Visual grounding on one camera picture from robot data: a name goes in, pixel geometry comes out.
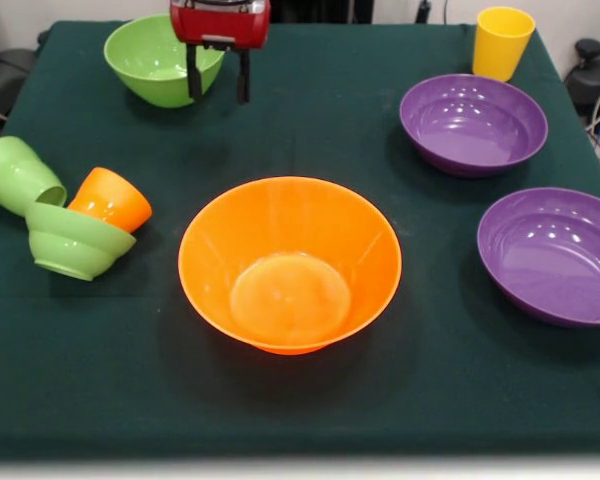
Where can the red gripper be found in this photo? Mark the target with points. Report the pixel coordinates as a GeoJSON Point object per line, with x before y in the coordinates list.
{"type": "Point", "coordinates": [220, 25]}

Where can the large green bowl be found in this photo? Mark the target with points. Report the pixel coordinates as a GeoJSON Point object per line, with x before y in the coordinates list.
{"type": "Point", "coordinates": [140, 65]}

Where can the orange cup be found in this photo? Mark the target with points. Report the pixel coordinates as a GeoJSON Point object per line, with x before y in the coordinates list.
{"type": "Point", "coordinates": [115, 200]}

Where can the large orange bowl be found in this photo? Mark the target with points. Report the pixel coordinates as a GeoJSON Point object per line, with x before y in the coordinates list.
{"type": "Point", "coordinates": [290, 225]}

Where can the small green bowl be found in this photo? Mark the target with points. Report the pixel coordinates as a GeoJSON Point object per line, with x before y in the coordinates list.
{"type": "Point", "coordinates": [75, 245]}

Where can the green cup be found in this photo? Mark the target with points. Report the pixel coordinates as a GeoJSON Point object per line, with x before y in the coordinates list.
{"type": "Point", "coordinates": [15, 175]}

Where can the purple bowl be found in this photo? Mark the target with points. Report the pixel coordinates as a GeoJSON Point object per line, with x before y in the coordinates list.
{"type": "Point", "coordinates": [555, 265]}
{"type": "Point", "coordinates": [472, 135]}

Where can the grey black machine base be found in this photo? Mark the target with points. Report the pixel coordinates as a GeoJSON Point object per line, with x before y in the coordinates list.
{"type": "Point", "coordinates": [5, 75]}
{"type": "Point", "coordinates": [597, 80]}

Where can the yellow cup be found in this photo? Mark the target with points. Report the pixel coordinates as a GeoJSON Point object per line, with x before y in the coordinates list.
{"type": "Point", "coordinates": [500, 50]}

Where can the dark green tablecloth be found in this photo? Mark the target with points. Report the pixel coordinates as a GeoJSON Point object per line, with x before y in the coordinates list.
{"type": "Point", "coordinates": [300, 400]}

